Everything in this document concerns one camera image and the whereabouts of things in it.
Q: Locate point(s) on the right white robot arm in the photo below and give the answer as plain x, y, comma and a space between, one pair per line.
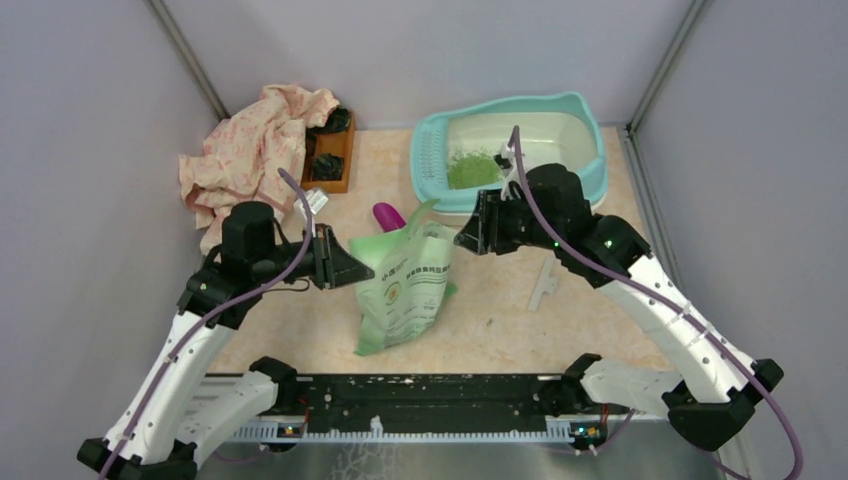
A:
707, 397

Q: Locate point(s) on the wooden tray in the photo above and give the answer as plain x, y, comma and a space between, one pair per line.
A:
340, 144

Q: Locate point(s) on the white bag clip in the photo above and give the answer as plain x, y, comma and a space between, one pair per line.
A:
546, 284

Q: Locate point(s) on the white slotted cable duct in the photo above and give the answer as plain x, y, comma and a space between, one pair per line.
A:
270, 432

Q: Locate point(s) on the dark plant far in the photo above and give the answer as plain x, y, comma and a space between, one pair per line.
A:
338, 121

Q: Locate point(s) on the dark plant near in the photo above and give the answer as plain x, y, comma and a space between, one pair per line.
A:
327, 167

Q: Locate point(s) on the teal litter box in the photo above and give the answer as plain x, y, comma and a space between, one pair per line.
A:
452, 153

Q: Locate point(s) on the green litter bag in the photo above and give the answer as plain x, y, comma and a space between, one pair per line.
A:
411, 268

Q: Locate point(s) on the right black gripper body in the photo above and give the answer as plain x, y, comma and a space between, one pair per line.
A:
516, 228

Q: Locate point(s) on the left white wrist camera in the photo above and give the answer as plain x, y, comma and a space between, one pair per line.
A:
316, 198

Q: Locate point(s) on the purple plastic scoop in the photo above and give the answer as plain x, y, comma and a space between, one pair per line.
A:
387, 217

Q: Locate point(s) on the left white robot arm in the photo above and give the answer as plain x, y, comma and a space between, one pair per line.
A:
157, 437

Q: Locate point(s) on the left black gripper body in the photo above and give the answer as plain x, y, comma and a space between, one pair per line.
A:
283, 256

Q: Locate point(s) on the pink patterned cloth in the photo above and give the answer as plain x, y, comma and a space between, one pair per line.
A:
243, 154

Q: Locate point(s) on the dark plant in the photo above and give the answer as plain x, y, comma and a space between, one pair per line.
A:
338, 121
327, 167

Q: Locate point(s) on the green litter pile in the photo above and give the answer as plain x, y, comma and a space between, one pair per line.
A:
471, 169

